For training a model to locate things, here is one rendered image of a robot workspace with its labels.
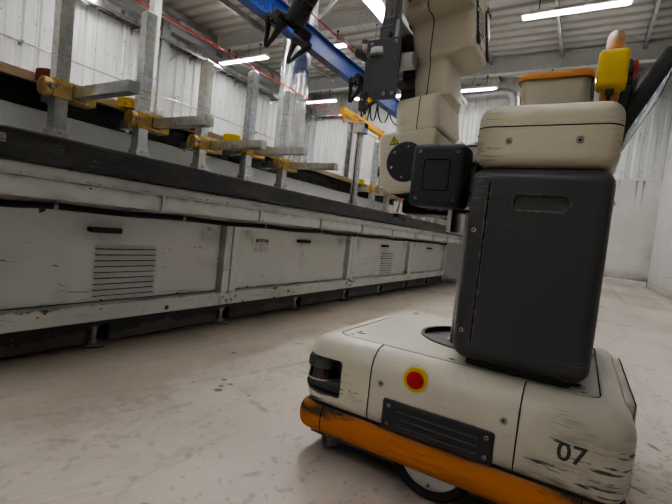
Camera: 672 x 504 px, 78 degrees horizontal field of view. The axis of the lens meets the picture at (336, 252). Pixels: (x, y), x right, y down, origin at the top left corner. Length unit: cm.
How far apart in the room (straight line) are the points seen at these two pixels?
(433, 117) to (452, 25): 24
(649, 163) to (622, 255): 215
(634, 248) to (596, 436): 1094
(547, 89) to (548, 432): 71
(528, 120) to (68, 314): 151
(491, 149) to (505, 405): 49
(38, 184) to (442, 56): 114
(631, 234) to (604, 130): 1089
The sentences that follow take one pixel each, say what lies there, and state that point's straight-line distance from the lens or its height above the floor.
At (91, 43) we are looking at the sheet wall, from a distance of 998.
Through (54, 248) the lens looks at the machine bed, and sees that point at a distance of 170.
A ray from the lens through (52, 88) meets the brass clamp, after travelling 142.
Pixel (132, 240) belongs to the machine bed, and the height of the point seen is 40.
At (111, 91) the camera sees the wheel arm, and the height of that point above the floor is 82.
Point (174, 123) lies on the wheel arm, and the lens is 147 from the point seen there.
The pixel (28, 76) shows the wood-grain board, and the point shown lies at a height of 88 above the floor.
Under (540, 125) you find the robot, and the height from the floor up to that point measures 77.
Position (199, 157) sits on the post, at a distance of 168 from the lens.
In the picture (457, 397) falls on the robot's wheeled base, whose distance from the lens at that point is 89.
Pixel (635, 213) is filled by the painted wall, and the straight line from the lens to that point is 1180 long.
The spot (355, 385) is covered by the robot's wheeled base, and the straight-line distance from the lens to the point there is 97.
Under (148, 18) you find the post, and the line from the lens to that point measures 164.
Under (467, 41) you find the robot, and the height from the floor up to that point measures 103.
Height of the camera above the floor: 53
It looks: 3 degrees down
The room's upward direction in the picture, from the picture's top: 6 degrees clockwise
